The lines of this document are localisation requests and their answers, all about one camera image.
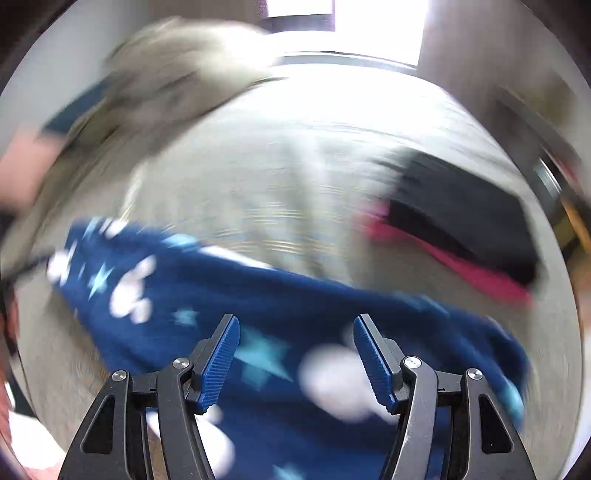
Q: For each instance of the patterned beige blue bedspread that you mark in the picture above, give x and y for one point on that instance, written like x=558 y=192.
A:
x=277 y=184

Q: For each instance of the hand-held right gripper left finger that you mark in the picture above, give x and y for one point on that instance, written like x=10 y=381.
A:
x=221 y=364

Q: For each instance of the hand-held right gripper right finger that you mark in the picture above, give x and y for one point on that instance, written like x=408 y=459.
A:
x=371 y=364

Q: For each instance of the dark blue headboard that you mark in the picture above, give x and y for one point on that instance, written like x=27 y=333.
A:
x=74 y=110

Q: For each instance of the folded pink cloth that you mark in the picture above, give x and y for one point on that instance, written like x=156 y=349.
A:
x=461 y=265

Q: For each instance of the folded beige comforter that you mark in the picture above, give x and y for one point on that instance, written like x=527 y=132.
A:
x=184 y=69

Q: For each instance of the blue star print fleece pants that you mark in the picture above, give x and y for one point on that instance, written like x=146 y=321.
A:
x=300 y=304

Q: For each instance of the window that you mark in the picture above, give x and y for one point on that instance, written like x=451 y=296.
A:
x=369 y=27

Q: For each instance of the folded black cloth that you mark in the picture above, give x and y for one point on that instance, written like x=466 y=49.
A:
x=461 y=203

